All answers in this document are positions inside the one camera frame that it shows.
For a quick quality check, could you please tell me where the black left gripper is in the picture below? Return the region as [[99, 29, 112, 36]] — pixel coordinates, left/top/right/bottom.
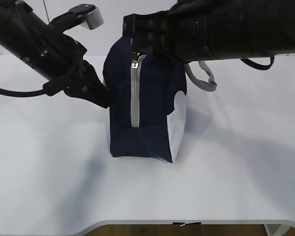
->
[[43, 34, 110, 108]]

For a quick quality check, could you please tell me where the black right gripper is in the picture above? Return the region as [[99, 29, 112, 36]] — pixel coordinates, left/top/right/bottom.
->
[[122, 11, 177, 60]]

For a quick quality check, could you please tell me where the navy and white lunch bag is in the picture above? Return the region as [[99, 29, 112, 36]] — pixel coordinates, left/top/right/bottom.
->
[[102, 37, 218, 164]]

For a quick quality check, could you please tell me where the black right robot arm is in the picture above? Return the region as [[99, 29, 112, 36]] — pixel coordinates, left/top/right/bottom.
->
[[122, 0, 295, 63]]

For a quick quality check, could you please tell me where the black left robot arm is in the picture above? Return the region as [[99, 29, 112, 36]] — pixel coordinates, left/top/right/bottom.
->
[[0, 0, 111, 108]]

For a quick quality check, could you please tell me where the black tape on table edge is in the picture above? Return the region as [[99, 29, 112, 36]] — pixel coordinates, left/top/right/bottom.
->
[[172, 222, 202, 227]]

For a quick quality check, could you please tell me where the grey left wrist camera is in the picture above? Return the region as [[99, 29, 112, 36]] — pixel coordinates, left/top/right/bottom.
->
[[48, 4, 104, 33]]

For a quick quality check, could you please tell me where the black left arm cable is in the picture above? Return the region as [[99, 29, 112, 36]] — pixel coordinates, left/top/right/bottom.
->
[[0, 85, 46, 98]]

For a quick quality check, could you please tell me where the white table leg frame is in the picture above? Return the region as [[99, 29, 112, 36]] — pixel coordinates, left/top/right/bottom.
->
[[264, 224, 291, 236]]

